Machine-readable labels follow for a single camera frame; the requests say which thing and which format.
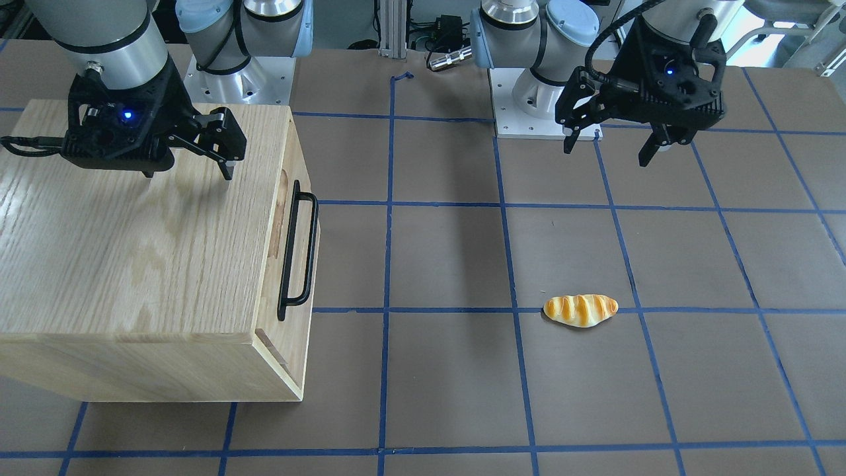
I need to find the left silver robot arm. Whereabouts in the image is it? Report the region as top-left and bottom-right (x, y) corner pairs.
(469, 1), (743, 167)

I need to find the aluminium frame post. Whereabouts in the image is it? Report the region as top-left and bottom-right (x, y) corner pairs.
(377, 0), (408, 60)

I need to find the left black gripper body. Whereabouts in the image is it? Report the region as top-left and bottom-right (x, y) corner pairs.
(605, 17), (727, 141)

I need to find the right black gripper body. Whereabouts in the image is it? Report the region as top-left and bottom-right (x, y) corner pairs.
(60, 63), (199, 171)

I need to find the black power adapter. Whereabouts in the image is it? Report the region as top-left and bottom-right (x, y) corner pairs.
(432, 15), (463, 48)

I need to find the toy bread roll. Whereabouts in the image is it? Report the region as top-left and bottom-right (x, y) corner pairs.
(542, 294), (619, 329)

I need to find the black metal drawer handle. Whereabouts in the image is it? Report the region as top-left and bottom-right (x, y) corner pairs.
(277, 180), (320, 322)

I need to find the light wooden drawer cabinet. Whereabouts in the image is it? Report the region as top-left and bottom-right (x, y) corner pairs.
(1, 104), (294, 403)

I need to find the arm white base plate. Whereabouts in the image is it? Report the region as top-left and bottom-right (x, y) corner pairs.
(184, 57), (297, 106)
(489, 67), (565, 139)

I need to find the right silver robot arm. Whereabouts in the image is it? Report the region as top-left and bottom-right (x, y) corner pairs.
(2, 1), (314, 180)

